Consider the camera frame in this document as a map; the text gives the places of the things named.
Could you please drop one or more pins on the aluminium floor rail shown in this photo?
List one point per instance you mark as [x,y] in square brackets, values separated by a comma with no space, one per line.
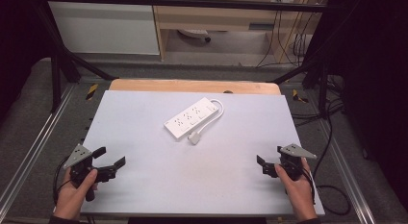
[343,166]
[35,144]

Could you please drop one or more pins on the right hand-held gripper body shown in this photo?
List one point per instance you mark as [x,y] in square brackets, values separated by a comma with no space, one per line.
[293,152]

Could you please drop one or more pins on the light wooden desk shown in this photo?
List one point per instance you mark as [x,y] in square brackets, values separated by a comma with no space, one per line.
[211,22]

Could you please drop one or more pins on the white power strip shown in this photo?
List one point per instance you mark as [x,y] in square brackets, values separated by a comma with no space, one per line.
[191,119]

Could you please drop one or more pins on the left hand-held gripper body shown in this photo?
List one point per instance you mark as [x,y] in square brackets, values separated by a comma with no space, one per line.
[79,155]

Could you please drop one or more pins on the person's right hand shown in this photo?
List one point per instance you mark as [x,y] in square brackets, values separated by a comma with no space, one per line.
[298,193]

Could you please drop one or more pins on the white cabinet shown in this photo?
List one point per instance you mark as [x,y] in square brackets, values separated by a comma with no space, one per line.
[106,28]

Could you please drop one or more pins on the white power plug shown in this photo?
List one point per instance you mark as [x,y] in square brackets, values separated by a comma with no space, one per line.
[194,138]

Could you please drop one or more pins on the yellow black floor tape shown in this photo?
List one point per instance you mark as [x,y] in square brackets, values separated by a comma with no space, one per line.
[91,91]
[298,96]

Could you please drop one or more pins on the wooden table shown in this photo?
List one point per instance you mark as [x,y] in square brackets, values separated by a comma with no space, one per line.
[192,86]

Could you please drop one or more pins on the dark curtain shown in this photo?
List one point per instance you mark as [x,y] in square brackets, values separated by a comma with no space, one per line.
[19,41]
[375,89]

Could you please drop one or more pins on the white chair base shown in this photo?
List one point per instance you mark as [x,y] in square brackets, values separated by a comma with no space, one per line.
[194,33]

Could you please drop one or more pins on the person's left hand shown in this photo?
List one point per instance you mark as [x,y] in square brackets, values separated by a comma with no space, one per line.
[72,195]

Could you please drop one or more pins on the black metal frame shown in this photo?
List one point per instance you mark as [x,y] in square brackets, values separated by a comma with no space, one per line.
[192,2]

